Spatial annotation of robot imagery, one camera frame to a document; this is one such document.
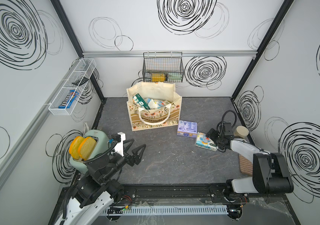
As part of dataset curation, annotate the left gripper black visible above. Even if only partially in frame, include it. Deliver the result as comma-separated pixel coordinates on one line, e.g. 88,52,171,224
102,138,145,183

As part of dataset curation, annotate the elephant tissue pack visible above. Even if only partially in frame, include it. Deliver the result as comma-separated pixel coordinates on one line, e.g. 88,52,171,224
146,98,170,110
195,132,217,152

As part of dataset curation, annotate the purple tissue pack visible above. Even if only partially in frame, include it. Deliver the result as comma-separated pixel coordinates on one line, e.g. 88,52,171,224
177,120,197,138

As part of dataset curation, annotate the floral canvas tote bag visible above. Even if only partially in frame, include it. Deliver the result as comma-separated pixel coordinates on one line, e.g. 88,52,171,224
127,82,182,131

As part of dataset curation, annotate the green tissue pack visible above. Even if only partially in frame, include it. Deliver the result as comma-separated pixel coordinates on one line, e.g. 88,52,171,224
132,93,150,110

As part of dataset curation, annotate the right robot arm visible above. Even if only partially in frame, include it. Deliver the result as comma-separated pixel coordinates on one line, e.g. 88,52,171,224
206,122,294,194

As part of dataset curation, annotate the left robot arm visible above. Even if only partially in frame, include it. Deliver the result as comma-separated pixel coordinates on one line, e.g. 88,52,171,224
56,139,146,225

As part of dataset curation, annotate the beige round jar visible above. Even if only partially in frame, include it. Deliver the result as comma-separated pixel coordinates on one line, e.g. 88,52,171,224
234,126,249,139

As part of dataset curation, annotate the green toaster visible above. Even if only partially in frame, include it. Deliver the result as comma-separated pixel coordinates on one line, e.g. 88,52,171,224
69,129,109,174

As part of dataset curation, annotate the yellow toast slice right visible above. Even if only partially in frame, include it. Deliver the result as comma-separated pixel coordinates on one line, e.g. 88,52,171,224
78,136,97,160

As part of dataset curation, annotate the yellow toast slice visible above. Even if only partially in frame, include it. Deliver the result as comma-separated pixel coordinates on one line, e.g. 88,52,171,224
69,136,84,160
78,136,97,160

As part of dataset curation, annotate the yellow toast slice left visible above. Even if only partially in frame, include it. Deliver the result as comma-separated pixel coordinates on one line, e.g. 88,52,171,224
69,136,84,160

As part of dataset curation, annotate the green item in basket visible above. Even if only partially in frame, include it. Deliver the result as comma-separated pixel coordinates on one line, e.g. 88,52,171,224
167,72,183,83

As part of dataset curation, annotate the yellow item in basket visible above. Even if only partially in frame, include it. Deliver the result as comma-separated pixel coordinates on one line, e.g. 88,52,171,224
151,73,167,83

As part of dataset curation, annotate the blue candy packet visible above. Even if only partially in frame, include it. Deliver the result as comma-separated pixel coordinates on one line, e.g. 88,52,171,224
58,90,79,109

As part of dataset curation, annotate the black remote control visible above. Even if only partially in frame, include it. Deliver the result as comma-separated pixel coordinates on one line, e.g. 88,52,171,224
72,77,89,86

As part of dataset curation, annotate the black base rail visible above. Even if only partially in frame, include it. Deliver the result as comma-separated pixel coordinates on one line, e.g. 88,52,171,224
61,183,286,204

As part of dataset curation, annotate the grey cable duct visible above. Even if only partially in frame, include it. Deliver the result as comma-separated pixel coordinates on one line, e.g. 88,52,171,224
100,205,228,216

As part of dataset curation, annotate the black wire basket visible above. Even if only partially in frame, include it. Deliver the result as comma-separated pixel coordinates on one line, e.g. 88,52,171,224
142,52,184,83

